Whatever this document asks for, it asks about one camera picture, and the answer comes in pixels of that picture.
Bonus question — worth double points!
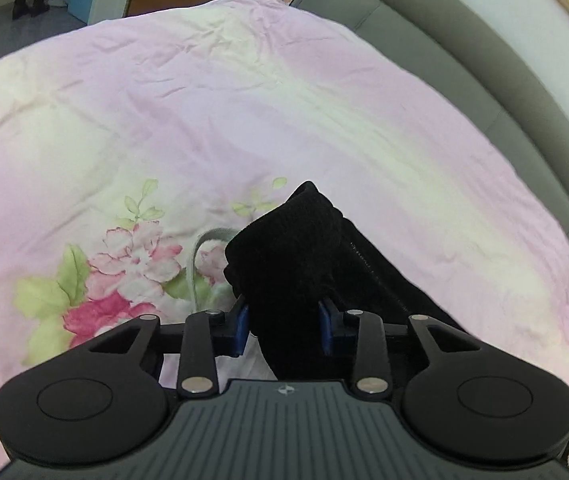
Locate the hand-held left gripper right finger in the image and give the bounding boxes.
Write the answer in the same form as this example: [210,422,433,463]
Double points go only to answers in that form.
[317,297,485,397]

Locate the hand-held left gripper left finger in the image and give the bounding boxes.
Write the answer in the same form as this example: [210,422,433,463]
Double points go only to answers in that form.
[87,296,251,397]

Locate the black pants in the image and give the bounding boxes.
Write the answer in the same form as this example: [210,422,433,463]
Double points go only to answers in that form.
[192,180,470,382]

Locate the pink floral bedspread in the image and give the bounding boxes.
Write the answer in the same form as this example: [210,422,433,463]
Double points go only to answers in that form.
[0,0,569,471]

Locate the grey upholstered headboard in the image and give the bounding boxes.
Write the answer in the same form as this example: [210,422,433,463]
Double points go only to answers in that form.
[289,0,569,267]

